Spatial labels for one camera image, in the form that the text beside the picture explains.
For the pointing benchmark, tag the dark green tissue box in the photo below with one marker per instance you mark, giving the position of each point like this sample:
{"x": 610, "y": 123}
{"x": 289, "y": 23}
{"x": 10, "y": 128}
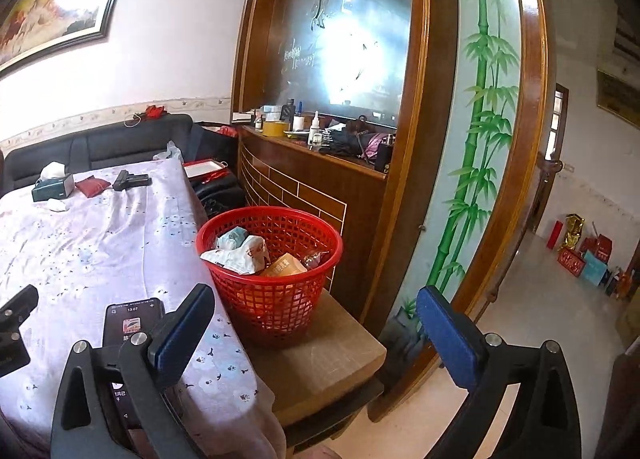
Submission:
{"x": 52, "y": 187}

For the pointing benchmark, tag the crumpled clear plastic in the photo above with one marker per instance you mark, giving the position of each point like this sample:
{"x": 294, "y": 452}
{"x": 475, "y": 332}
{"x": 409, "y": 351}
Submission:
{"x": 167, "y": 151}

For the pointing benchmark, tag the red ribbon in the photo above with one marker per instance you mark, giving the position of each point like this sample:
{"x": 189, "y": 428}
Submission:
{"x": 154, "y": 112}

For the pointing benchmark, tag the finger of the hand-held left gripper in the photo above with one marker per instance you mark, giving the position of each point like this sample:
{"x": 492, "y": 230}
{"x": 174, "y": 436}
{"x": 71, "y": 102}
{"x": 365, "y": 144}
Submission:
{"x": 17, "y": 304}

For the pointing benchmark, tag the black floor bag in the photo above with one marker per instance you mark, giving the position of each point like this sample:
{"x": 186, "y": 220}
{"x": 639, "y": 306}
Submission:
{"x": 220, "y": 196}

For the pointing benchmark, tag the small red item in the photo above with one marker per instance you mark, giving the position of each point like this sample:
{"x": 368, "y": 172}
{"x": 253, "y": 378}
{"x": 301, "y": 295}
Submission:
{"x": 228, "y": 131}

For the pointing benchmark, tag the white plastic bag red print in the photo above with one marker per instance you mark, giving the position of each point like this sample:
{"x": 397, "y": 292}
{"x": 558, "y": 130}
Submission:
{"x": 240, "y": 259}

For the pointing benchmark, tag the flat white box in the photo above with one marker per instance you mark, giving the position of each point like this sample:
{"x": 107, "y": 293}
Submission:
{"x": 243, "y": 117}

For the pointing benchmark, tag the red pouch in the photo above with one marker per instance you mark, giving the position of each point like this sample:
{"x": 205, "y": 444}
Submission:
{"x": 92, "y": 187}

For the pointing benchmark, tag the white dropper bottle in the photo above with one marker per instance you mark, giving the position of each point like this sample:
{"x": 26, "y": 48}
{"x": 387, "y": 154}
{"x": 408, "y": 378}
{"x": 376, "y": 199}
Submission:
{"x": 315, "y": 131}

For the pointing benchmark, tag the white spray bottle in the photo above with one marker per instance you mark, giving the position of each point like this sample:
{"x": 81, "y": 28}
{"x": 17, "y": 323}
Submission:
{"x": 57, "y": 205}

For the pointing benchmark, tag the teal cartoon tissue packet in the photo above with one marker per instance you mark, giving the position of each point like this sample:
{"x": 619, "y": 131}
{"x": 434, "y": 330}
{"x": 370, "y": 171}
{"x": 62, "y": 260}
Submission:
{"x": 231, "y": 239}

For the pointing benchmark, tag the white jar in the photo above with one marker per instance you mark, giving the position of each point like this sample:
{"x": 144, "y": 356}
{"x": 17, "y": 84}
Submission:
{"x": 273, "y": 114}

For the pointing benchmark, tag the framed wall plaque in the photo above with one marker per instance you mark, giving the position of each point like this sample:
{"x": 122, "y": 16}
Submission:
{"x": 617, "y": 94}

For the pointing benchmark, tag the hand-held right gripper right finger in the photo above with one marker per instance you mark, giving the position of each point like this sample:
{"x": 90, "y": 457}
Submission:
{"x": 445, "y": 339}

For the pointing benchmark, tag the yellow container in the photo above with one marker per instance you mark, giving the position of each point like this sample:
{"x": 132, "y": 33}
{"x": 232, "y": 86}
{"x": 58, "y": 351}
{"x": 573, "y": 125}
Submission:
{"x": 275, "y": 129}

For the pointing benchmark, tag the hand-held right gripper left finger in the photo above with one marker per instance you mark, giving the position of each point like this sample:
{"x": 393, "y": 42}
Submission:
{"x": 182, "y": 334}

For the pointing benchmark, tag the red cylinder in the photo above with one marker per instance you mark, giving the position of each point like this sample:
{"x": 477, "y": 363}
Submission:
{"x": 554, "y": 235}

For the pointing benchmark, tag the red gift box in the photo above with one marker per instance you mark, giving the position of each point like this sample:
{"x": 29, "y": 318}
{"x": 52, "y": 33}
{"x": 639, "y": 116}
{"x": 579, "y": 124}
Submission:
{"x": 572, "y": 261}

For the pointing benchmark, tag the red plastic basket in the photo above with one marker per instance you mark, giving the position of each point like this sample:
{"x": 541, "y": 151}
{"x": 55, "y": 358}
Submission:
{"x": 270, "y": 309}

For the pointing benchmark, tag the red white tray box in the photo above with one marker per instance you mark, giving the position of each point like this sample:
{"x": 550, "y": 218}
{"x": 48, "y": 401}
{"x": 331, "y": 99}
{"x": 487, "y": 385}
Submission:
{"x": 205, "y": 170}

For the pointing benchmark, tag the black toy gun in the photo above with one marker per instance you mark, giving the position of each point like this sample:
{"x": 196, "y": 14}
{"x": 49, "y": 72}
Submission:
{"x": 130, "y": 180}

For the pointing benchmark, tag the pink cloth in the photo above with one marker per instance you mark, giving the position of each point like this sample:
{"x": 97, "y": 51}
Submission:
{"x": 374, "y": 146}

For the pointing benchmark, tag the navy box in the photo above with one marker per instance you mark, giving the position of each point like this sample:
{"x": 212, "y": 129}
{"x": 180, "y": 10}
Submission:
{"x": 205, "y": 144}

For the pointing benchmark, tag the teal gift box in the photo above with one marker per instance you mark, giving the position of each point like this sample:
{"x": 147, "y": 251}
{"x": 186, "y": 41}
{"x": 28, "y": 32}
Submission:
{"x": 595, "y": 269}

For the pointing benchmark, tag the black smartphone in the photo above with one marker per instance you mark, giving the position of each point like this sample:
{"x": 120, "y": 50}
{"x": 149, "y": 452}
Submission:
{"x": 131, "y": 324}

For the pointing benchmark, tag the framed painting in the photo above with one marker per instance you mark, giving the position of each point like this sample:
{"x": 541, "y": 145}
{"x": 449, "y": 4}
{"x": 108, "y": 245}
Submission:
{"x": 55, "y": 14}

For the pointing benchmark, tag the frosted glass panel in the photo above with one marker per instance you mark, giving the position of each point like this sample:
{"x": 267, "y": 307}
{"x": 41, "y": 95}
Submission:
{"x": 350, "y": 39}

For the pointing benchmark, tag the wooden cabinet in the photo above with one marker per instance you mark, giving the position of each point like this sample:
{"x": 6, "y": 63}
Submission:
{"x": 320, "y": 199}

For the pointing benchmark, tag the bamboo print panel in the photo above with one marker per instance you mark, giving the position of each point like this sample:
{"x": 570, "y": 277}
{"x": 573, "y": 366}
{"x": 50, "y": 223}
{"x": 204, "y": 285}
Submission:
{"x": 480, "y": 139}

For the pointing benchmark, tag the dark red snack packet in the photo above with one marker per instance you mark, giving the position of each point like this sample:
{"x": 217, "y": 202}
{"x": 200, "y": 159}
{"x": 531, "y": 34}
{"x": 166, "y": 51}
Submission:
{"x": 316, "y": 259}

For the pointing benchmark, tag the white paper roll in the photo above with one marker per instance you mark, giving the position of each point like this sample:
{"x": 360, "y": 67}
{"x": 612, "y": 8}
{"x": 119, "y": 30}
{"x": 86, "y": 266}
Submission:
{"x": 298, "y": 123}

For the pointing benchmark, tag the gold ornament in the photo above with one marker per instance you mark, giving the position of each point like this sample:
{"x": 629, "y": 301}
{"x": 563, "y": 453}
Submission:
{"x": 575, "y": 231}

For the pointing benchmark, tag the wooden stool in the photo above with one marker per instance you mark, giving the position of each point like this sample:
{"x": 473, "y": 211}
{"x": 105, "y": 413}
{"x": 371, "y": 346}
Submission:
{"x": 320, "y": 364}

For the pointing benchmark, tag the orange cardboard box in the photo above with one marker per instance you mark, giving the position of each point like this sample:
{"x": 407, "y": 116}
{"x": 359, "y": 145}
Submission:
{"x": 285, "y": 266}

